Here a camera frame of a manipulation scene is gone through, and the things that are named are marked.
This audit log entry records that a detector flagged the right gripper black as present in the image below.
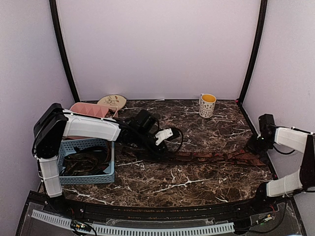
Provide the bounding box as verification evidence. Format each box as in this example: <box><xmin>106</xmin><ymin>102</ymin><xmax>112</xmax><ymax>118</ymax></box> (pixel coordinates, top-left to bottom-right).
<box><xmin>246</xmin><ymin>133</ymin><xmax>273</xmax><ymax>158</ymax></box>

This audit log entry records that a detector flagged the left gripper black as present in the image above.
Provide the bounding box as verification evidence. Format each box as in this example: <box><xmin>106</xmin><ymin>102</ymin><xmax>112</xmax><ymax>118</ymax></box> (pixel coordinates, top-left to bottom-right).
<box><xmin>134</xmin><ymin>129</ymin><xmax>171</xmax><ymax>160</ymax></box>

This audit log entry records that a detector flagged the brown red patterned tie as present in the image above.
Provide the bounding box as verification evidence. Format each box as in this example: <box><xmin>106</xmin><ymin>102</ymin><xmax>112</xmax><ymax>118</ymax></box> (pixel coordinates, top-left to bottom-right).
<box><xmin>122</xmin><ymin>147</ymin><xmax>265</xmax><ymax>166</ymax></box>

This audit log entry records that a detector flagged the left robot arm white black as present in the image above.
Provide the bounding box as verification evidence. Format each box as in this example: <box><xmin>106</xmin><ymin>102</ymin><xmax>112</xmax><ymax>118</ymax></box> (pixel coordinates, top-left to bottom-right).
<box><xmin>32</xmin><ymin>103</ymin><xmax>174</xmax><ymax>214</ymax></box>

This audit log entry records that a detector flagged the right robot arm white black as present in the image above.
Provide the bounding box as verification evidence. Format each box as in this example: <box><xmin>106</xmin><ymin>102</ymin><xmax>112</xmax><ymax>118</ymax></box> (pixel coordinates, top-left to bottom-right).
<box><xmin>247</xmin><ymin>125</ymin><xmax>315</xmax><ymax>213</ymax></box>

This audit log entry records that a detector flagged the rolled tie in tray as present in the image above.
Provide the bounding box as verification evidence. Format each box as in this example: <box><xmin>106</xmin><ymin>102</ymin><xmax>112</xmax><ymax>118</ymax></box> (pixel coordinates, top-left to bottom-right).
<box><xmin>105</xmin><ymin>109</ymin><xmax>118</xmax><ymax>118</ymax></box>

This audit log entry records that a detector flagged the beige floral plate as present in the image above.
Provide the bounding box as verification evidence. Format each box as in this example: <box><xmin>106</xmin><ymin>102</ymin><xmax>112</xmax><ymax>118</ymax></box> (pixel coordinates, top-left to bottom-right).
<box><xmin>97</xmin><ymin>94</ymin><xmax>127</xmax><ymax>110</ymax></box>

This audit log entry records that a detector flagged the pink divided organizer tray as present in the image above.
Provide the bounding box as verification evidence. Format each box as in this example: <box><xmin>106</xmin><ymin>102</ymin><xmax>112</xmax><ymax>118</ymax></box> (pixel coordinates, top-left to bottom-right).
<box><xmin>63</xmin><ymin>102</ymin><xmax>121</xmax><ymax>141</ymax></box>

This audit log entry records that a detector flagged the blue perforated plastic basket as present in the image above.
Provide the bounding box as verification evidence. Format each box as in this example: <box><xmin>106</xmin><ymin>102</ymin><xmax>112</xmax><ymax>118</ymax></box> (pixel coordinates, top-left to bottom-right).
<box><xmin>58</xmin><ymin>138</ymin><xmax>115</xmax><ymax>185</ymax></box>

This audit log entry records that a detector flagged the white mug yellow inside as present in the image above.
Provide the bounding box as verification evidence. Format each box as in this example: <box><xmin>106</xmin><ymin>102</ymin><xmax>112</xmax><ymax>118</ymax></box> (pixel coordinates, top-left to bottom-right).
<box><xmin>199</xmin><ymin>93</ymin><xmax>217</xmax><ymax>118</ymax></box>

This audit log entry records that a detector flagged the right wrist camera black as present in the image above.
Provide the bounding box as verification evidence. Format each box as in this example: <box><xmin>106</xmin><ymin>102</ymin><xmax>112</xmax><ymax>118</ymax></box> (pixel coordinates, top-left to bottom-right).
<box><xmin>258</xmin><ymin>114</ymin><xmax>275</xmax><ymax>137</ymax></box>

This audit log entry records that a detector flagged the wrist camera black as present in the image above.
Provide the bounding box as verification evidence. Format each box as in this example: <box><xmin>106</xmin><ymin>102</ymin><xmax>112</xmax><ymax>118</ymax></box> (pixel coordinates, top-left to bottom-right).
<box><xmin>258</xmin><ymin>114</ymin><xmax>275</xmax><ymax>137</ymax></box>
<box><xmin>134</xmin><ymin>109</ymin><xmax>182</xmax><ymax>146</ymax></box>

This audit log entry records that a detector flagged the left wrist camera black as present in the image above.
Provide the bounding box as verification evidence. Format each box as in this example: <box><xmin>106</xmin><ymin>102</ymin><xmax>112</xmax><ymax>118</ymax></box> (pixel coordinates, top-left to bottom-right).
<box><xmin>134</xmin><ymin>109</ymin><xmax>182</xmax><ymax>146</ymax></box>

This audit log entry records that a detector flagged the black front rail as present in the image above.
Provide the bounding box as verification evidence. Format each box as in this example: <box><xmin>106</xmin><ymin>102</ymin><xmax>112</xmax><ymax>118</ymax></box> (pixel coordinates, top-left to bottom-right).
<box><xmin>29</xmin><ymin>191</ymin><xmax>293</xmax><ymax>222</ymax></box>

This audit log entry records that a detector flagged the white slotted cable duct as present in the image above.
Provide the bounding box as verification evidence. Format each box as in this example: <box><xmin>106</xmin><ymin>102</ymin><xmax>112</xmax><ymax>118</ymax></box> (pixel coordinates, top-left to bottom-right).
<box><xmin>31</xmin><ymin>210</ymin><xmax>235</xmax><ymax>236</ymax></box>

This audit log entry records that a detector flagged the right black frame post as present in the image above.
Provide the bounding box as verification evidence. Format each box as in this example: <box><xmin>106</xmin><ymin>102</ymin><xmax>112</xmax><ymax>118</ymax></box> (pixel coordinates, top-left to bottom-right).
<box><xmin>238</xmin><ymin>0</ymin><xmax>268</xmax><ymax>106</ymax></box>

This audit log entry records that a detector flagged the black frame post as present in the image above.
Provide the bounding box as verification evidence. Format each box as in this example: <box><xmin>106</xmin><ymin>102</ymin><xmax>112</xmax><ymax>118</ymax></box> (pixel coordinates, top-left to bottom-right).
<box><xmin>49</xmin><ymin>0</ymin><xmax>80</xmax><ymax>102</ymax></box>
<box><xmin>238</xmin><ymin>0</ymin><xmax>268</xmax><ymax>106</ymax></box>

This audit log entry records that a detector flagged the left black frame post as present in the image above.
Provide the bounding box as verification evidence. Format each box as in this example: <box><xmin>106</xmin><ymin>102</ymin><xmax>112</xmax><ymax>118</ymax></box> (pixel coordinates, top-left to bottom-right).
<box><xmin>49</xmin><ymin>0</ymin><xmax>80</xmax><ymax>102</ymax></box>

